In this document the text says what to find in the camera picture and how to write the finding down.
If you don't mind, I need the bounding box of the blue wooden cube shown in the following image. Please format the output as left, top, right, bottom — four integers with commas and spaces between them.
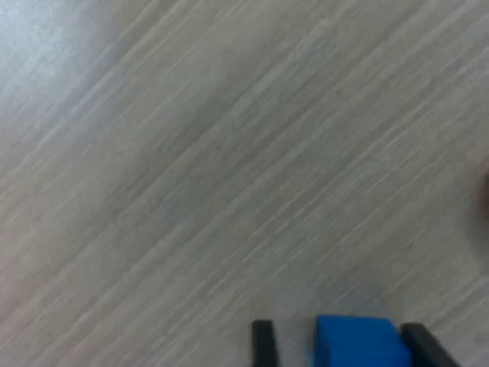
313, 314, 413, 367

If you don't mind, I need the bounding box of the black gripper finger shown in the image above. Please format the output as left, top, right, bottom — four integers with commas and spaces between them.
400, 323, 463, 367
251, 320, 279, 367

